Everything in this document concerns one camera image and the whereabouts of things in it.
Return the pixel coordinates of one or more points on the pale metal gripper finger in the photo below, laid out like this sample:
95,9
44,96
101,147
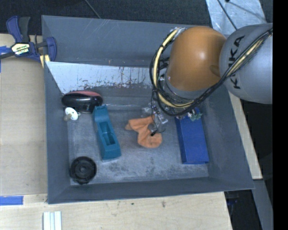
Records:
147,111
161,119

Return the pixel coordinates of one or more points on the orange cloth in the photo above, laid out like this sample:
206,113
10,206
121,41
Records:
144,133

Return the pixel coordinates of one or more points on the blue box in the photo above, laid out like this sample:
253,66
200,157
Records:
193,140

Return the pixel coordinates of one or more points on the teal hollow block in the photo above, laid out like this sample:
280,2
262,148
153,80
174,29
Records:
110,150

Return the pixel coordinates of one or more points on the grey metal bin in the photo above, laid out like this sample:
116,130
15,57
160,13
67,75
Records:
139,169

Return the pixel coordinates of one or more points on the black and red oval object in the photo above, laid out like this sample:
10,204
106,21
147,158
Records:
82,102

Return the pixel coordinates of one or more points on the white pacifier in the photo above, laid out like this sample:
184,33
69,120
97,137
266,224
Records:
72,114

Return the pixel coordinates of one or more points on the black round lid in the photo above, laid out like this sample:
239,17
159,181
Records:
83,170

